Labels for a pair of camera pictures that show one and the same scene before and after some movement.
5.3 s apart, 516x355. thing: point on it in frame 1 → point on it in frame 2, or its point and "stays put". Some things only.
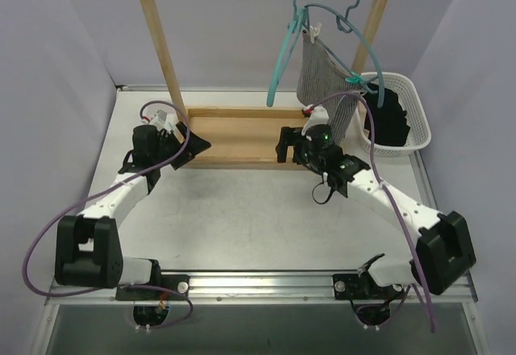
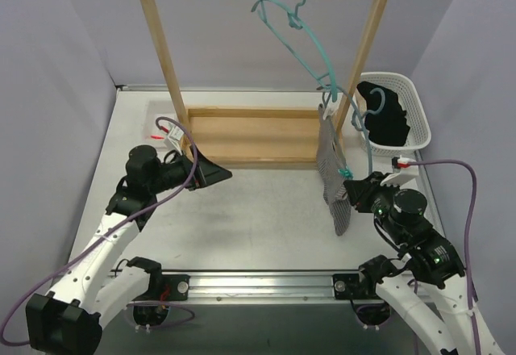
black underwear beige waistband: x=389 y=125 stays put
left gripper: x=181 y=145 → x=197 y=170
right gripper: x=292 y=145 → x=362 y=192
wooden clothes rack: x=247 y=137 stays put
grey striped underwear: x=325 y=82 → x=329 y=164
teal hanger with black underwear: x=300 y=18 → x=293 y=15
